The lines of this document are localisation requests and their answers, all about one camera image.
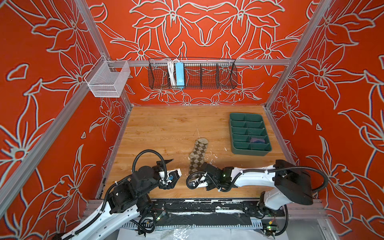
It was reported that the light blue box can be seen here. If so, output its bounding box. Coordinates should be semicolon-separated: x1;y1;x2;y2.
175;62;185;88

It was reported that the clear acrylic wall bin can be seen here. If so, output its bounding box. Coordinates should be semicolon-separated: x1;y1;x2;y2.
85;55;131;98

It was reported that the beige argyle sock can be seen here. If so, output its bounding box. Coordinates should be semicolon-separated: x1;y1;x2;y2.
189;138;209;174

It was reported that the white cable bundle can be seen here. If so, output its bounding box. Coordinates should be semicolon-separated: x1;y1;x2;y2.
166;59;177;87

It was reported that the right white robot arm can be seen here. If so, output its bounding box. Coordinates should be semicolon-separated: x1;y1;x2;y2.
186;160;329;211

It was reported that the black wire wall basket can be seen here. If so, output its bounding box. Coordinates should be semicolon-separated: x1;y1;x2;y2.
148;58;239;90

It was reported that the green plastic divider tray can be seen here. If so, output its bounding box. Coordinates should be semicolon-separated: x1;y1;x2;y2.
229;113;272;157

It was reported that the purple sock with yellow cuff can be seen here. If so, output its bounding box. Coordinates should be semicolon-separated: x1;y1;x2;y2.
250;137;266;144

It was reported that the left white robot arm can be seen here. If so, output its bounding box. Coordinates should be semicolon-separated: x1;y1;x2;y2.
53;150;182;240

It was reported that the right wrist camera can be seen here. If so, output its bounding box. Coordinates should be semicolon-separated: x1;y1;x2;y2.
190;176;209;189

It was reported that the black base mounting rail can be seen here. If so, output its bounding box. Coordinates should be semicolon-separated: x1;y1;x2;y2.
149;199;286;229

